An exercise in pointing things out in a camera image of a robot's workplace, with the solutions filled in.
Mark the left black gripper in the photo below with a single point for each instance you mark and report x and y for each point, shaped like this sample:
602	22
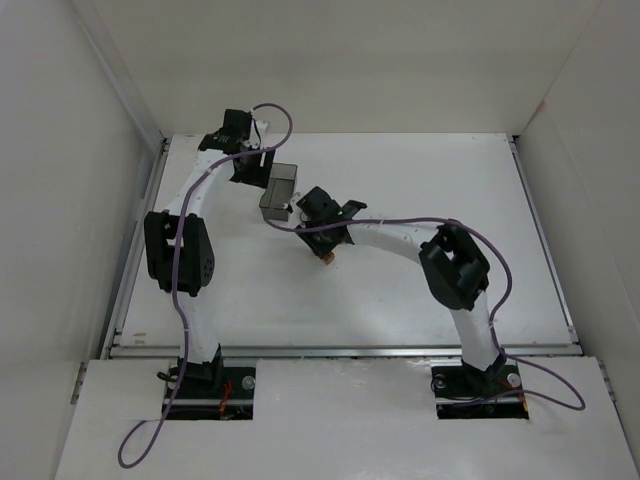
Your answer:
253	170

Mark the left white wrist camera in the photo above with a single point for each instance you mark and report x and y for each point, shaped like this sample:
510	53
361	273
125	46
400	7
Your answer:
258	132

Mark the aluminium right rail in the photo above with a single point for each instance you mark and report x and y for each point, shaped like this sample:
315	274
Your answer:
512	141

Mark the aluminium left rail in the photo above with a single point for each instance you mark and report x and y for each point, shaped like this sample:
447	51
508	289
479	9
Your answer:
146	188

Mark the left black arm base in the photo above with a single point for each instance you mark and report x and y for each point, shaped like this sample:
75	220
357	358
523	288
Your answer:
230	398

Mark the aluminium rail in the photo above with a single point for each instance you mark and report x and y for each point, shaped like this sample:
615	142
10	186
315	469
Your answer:
246	352
146	188
512	141

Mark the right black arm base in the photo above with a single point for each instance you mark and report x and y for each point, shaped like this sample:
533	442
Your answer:
464	394

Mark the striped brown wood block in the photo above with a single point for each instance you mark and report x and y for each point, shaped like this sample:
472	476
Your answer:
328	258

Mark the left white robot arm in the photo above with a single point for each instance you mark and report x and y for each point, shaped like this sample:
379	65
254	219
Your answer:
179	252

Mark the smoky transparent plastic bin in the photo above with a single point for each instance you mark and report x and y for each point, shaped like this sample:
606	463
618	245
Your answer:
275	201

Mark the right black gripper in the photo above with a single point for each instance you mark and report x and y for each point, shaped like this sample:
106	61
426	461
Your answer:
323	236

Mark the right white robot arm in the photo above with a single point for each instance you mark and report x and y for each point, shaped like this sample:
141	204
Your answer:
455	268

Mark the aluminium front rail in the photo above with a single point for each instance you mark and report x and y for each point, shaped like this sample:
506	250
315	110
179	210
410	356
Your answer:
246	352

